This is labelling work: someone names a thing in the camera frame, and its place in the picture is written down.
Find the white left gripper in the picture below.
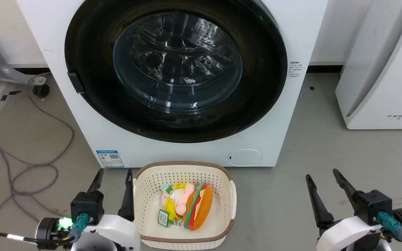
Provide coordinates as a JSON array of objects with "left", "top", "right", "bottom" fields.
[{"left": 35, "top": 168, "right": 141, "bottom": 251}]

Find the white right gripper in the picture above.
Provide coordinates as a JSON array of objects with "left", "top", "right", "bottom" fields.
[{"left": 306, "top": 169, "right": 402, "bottom": 251}]

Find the white front-load washing machine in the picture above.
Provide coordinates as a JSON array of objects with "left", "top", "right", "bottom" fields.
[{"left": 16, "top": 0, "right": 329, "bottom": 168}]

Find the black round washer door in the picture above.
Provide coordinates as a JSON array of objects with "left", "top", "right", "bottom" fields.
[{"left": 64, "top": 0, "right": 288, "bottom": 143}]

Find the blue energy label sticker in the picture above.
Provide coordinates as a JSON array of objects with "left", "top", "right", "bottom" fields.
[{"left": 96, "top": 150, "right": 125, "bottom": 168}]

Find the cream perforated laundry basket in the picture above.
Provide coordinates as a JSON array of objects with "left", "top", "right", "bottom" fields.
[{"left": 132, "top": 161, "right": 237, "bottom": 251}]

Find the green paper hang tag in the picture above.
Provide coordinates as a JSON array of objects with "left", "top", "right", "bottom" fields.
[{"left": 158, "top": 209, "right": 170, "bottom": 227}]

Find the yellow and pink doll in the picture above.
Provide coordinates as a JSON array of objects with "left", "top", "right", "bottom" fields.
[{"left": 160, "top": 183, "right": 195, "bottom": 221}]

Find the plush hamburger toy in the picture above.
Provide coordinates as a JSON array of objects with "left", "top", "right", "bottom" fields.
[{"left": 183, "top": 183, "right": 214, "bottom": 231}]

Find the oval white filter cover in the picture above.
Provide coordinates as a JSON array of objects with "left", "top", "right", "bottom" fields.
[{"left": 228, "top": 149, "right": 263, "bottom": 167}]

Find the black caster wheel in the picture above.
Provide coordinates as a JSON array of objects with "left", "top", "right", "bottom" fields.
[{"left": 32, "top": 84, "right": 50, "bottom": 98}]

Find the small printed text sticker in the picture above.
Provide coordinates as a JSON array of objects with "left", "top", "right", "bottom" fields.
[{"left": 289, "top": 61, "right": 303, "bottom": 78}]

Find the white air purifier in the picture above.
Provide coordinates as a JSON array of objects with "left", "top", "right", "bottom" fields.
[{"left": 335, "top": 0, "right": 402, "bottom": 130}]

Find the grey metal furniture leg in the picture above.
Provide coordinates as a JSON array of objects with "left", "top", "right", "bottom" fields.
[{"left": 0, "top": 37, "right": 48, "bottom": 85}]

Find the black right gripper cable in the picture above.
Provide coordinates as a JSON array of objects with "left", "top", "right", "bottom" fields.
[{"left": 377, "top": 212, "right": 402, "bottom": 251}]

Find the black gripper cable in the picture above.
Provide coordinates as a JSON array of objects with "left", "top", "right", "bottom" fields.
[
  {"left": 0, "top": 213, "right": 90, "bottom": 251},
  {"left": 377, "top": 212, "right": 402, "bottom": 251}
]

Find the grey cable on floor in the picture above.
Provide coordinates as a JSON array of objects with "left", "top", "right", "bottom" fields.
[{"left": 0, "top": 75, "right": 75, "bottom": 241}]

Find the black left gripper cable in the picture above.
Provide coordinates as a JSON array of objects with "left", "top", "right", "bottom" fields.
[{"left": 0, "top": 213, "right": 90, "bottom": 251}]

